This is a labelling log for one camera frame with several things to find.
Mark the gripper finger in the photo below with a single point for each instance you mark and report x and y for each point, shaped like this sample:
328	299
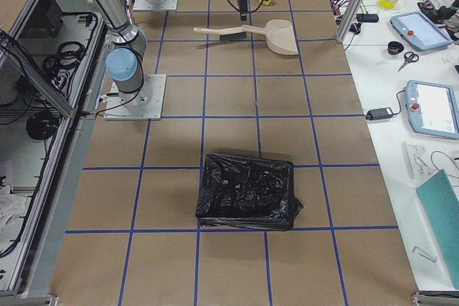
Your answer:
243	9

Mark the beige hand brush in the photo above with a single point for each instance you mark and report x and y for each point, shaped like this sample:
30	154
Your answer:
230	32

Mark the beige plastic dustpan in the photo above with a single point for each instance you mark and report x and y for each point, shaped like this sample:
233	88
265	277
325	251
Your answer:
279	36

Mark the black lined trash bin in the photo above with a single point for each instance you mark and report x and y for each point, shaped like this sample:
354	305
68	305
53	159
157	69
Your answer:
247	192

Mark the yellow tape roll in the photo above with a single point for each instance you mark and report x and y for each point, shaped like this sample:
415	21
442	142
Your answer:
387	4

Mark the upper teach pendant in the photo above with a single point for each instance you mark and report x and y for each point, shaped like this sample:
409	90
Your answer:
419	31

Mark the teach pendant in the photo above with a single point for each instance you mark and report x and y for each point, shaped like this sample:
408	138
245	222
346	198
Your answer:
432	109
419	31

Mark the black power adapter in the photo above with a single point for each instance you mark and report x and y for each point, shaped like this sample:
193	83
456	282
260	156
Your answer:
379	113

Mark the lower teach pendant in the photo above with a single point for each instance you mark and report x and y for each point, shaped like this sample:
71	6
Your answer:
432	109

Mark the teal notebook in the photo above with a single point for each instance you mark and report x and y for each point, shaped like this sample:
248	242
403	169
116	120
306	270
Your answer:
440	204

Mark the metal allen key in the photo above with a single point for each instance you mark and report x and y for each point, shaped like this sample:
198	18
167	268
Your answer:
424	254

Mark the aluminium frame post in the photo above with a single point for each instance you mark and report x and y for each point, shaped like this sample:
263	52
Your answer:
353	1

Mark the black handled scissors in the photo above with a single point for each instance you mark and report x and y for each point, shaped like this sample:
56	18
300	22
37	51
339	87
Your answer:
409	57

